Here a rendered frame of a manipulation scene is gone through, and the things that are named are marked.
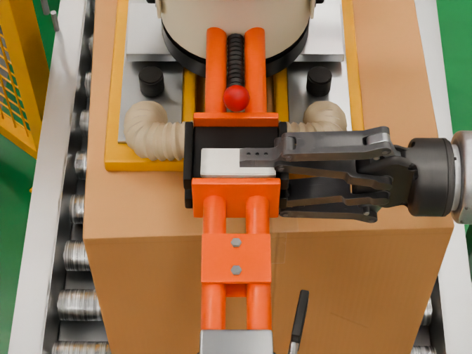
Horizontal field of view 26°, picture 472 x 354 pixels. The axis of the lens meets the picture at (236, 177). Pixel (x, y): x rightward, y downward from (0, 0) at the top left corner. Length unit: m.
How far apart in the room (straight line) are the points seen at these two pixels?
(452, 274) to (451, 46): 1.16
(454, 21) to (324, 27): 1.57
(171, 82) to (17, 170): 1.31
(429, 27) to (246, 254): 1.07
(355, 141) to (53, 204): 0.84
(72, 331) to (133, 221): 0.60
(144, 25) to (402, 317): 0.48
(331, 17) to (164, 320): 0.42
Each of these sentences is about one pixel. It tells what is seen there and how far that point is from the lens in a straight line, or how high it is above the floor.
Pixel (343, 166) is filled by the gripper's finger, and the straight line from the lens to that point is 0.95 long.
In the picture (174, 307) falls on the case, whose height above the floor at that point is 0.89.
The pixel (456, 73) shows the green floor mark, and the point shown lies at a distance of 2.64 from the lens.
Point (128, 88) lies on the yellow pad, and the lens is 1.18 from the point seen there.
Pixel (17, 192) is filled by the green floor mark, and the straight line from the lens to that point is 2.43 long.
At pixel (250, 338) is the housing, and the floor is 1.21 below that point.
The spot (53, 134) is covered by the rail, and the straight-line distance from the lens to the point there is 1.76.
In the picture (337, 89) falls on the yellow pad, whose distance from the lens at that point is 1.18.
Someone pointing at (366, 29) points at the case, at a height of 1.06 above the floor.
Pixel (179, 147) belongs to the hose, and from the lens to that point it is 1.06.
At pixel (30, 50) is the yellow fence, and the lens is 1.98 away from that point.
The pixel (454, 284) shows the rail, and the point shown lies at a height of 0.59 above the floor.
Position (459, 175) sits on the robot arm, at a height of 1.22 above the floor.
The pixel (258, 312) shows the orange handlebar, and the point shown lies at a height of 1.20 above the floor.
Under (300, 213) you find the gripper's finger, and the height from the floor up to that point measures 1.14.
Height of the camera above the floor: 2.00
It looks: 57 degrees down
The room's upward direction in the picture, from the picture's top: straight up
